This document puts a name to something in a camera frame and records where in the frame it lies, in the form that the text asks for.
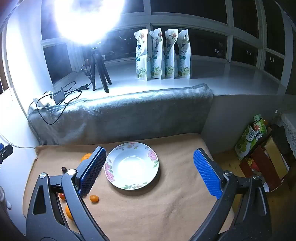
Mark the small red cardboard box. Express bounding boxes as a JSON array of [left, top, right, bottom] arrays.
[[239, 158, 255, 178]]

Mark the coiled black cable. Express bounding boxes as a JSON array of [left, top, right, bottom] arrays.
[[81, 65, 96, 81]]

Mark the white cable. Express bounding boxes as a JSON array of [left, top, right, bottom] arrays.
[[0, 133, 35, 149]]

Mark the white window frame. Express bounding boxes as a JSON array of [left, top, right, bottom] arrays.
[[5, 0, 296, 93]]

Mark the person's left hand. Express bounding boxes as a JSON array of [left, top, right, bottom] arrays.
[[0, 185, 12, 210]]

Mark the grey fleece blanket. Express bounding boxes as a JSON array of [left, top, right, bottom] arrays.
[[27, 83, 213, 146]]

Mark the crumpled white tissue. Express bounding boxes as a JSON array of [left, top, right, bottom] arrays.
[[32, 97, 55, 109]]

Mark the black power adapter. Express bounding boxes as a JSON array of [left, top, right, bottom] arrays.
[[53, 90, 66, 104]]

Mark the white lace cloth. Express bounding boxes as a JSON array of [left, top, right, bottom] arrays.
[[281, 111, 296, 160]]

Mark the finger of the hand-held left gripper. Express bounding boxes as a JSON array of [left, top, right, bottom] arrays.
[[0, 144, 14, 164]]

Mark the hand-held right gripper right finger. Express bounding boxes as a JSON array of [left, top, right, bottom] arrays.
[[193, 148, 272, 241]]

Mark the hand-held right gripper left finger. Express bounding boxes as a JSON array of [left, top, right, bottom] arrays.
[[26, 146, 109, 241]]

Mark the green printed box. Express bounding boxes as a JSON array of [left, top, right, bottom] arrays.
[[235, 114, 267, 161]]

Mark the bright studio lamp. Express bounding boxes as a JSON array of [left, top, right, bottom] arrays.
[[52, 0, 126, 45]]

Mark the black power cable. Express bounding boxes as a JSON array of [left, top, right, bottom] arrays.
[[36, 81, 89, 125]]

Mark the tan fleece blanket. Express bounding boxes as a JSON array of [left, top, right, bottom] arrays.
[[23, 133, 235, 241]]

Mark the floral white plate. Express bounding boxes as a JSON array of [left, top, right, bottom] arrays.
[[105, 142, 160, 190]]

